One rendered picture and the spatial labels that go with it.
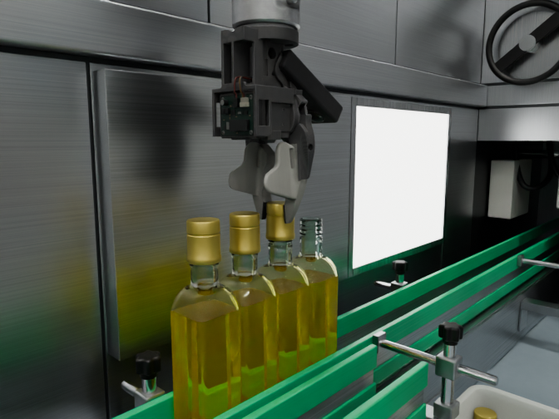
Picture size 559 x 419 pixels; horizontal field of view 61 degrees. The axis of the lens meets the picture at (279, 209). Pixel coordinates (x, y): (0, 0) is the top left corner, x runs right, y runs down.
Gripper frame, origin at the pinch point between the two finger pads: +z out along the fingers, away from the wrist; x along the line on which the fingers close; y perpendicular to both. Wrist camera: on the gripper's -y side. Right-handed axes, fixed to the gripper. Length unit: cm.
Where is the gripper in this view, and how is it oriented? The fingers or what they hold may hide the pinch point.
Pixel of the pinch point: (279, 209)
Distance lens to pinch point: 56.6
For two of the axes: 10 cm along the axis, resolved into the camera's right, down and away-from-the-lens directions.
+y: -6.9, 1.1, -7.2
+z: 0.0, 9.9, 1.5
